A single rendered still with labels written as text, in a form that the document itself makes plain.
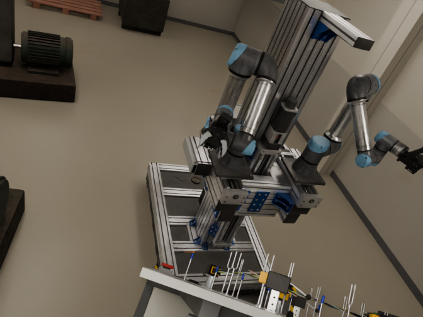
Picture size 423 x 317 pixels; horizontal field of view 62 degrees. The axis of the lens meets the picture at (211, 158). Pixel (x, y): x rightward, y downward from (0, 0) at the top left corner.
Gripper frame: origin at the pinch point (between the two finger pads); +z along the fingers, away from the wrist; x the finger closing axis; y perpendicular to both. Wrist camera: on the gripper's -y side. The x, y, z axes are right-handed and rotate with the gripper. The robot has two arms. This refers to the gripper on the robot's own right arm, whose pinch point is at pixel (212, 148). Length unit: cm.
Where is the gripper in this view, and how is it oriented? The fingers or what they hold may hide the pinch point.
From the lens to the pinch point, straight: 129.5
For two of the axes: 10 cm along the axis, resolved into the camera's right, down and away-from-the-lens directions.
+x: -8.8, -4.6, -0.9
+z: -2.0, 5.4, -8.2
